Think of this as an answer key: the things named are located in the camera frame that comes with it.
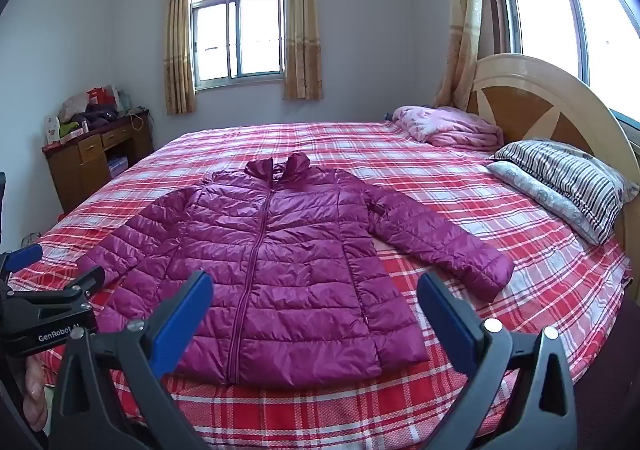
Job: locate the bed with red plaid sheet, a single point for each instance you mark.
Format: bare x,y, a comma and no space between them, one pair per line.
450,190

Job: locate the red box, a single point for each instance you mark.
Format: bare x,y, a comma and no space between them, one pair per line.
97,95

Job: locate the blue box under desk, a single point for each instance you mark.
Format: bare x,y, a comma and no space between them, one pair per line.
118,165

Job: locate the grey floral pillow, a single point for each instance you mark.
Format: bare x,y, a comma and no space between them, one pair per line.
545,195

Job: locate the dark purple clothes pile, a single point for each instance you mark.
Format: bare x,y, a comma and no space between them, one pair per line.
97,119

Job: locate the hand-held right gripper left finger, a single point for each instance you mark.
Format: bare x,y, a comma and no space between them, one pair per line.
184,322

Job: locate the person's left hand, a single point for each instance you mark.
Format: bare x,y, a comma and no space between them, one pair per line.
36,392

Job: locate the purple down jacket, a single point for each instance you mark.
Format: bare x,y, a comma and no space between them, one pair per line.
280,255

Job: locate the pink floral quilt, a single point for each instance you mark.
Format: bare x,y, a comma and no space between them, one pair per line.
450,127

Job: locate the large window beside headboard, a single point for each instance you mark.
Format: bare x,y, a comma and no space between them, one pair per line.
540,5

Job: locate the white floral bag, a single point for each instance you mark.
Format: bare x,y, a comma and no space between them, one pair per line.
51,127

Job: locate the beige patterned curtain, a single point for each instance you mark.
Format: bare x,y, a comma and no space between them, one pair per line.
302,25
179,40
462,30

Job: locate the sliding window with grey frame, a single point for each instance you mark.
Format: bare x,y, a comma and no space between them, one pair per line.
255,35

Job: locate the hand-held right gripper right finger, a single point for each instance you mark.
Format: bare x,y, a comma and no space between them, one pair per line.
446,322

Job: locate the pink plastic bag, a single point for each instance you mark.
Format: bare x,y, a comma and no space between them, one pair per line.
74,104

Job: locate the brown wooden desk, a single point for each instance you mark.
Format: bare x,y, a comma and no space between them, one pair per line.
90,180

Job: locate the wooden headboard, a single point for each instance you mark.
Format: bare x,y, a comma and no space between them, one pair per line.
525,105

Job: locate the striped pillow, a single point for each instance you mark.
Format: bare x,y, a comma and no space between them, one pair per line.
560,165

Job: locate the green packet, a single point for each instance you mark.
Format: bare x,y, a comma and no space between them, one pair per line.
67,128

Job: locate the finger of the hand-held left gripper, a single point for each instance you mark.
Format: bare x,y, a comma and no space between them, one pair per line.
24,256
70,286

